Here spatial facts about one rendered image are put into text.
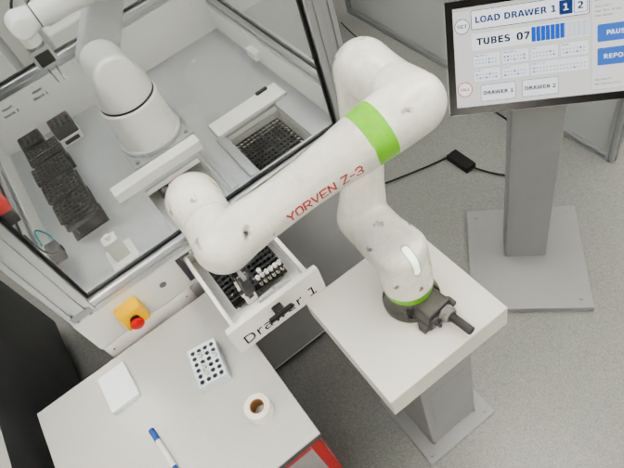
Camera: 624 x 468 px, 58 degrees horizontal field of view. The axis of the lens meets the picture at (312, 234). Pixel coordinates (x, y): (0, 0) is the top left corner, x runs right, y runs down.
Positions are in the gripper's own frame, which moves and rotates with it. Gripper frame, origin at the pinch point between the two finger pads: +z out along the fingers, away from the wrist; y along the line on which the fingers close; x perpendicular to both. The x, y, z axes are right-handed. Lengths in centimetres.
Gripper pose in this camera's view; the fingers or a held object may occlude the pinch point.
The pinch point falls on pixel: (246, 291)
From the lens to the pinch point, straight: 136.6
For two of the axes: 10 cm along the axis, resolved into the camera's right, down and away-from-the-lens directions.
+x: 7.8, -5.8, 2.3
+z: 2.0, 5.8, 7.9
